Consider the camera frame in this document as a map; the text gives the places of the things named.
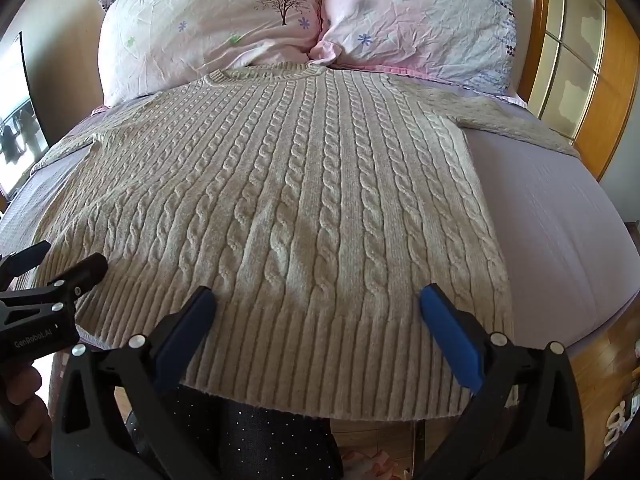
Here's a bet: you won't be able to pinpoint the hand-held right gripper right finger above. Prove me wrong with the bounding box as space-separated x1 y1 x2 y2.
419 283 586 480

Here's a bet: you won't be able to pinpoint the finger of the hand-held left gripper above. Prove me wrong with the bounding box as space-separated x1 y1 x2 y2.
30 253 109 311
0 240 53 277

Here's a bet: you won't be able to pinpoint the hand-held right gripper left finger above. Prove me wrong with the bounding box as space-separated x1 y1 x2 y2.
51 286 217 480

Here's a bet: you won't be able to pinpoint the beige cable-knit sweater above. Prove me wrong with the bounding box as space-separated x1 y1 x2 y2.
31 62 581 422

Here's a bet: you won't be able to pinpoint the person's left hand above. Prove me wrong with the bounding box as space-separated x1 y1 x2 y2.
4 365 54 459

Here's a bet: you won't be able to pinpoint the person's dark dotted pants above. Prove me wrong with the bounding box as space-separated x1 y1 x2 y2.
120 387 346 480

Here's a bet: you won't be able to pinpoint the pink tree-print pillow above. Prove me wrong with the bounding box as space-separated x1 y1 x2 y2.
97 0 326 108

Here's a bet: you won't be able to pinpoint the wooden headboard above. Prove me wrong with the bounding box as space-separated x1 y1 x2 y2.
515 0 640 181

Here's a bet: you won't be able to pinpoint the wall poster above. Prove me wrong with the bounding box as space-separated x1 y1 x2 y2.
0 31 51 201

